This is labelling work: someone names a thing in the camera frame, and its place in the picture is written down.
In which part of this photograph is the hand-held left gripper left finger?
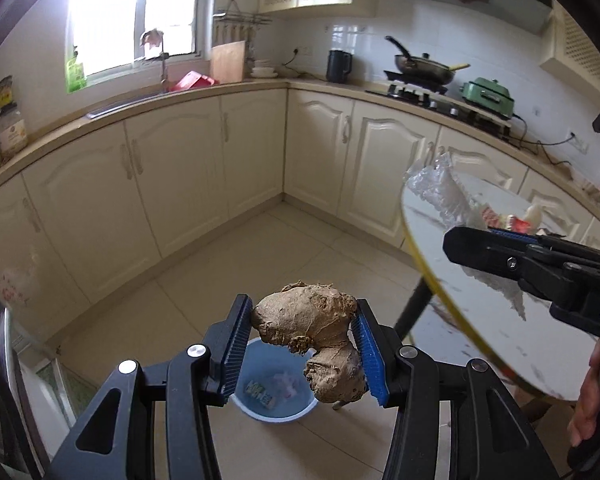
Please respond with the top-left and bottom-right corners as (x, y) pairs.
(42, 294), (255, 480)

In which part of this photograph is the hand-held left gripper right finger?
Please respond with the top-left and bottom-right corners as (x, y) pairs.
(350, 299), (563, 480)

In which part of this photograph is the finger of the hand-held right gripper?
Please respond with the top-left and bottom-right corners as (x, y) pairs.
(489, 227), (581, 253)
(442, 226), (532, 292)

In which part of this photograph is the blue plastic trash bin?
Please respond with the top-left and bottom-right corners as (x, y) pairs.
(228, 337), (317, 422)

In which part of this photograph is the large brown ginger root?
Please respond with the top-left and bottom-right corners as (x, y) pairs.
(250, 281), (366, 405)

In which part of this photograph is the person's right hand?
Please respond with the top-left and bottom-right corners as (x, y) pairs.
(567, 340), (600, 448)

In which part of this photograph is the red white crumpled packet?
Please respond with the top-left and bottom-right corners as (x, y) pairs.
(475, 204), (523, 233)

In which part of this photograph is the small green yellow packet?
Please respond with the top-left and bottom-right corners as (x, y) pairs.
(245, 380), (276, 408)

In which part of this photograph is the pink white wrapper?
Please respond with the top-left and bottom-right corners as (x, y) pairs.
(270, 371), (301, 401)

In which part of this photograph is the black table leg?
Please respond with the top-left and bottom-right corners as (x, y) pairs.
(394, 280), (433, 343)

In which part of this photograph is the clear plastic bag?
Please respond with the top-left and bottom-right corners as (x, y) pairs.
(404, 152), (481, 226)

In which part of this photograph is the white flat board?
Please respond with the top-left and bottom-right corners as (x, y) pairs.
(460, 102), (512, 123)

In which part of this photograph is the green electric cooker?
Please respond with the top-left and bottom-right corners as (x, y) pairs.
(461, 77), (517, 120)

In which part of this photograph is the black gas stove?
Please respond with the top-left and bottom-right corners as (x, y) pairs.
(365, 80), (511, 128)

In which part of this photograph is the dark frying pan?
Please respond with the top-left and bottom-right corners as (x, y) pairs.
(384, 36), (471, 86)

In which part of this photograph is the black electric kettle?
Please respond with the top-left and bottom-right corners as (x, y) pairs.
(326, 49), (353, 83)

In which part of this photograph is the steel kitchen sink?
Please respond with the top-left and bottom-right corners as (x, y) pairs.
(85, 91), (166, 120)

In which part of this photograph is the red plastic tray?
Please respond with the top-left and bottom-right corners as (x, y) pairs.
(169, 71), (220, 93)

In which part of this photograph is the stack of white plates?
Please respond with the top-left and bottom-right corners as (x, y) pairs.
(250, 59), (281, 79)

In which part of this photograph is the chrome faucet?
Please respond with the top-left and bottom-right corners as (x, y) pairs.
(139, 29), (172, 95)

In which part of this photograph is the wooden cutting board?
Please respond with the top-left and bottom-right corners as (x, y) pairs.
(210, 40), (246, 83)

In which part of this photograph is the labelled glass jar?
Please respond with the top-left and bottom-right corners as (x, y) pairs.
(0, 102), (29, 160)

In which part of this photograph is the green bottle on windowsill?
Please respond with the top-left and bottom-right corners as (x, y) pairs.
(66, 47), (87, 93)

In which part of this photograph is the bright kitchen window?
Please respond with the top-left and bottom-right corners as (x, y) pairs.
(65, 0), (216, 78)

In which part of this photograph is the black cooker power cable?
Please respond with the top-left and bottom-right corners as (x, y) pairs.
(510, 112), (576, 166)

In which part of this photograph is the wall utensil rack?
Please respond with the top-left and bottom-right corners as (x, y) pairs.
(212, 0), (273, 46)

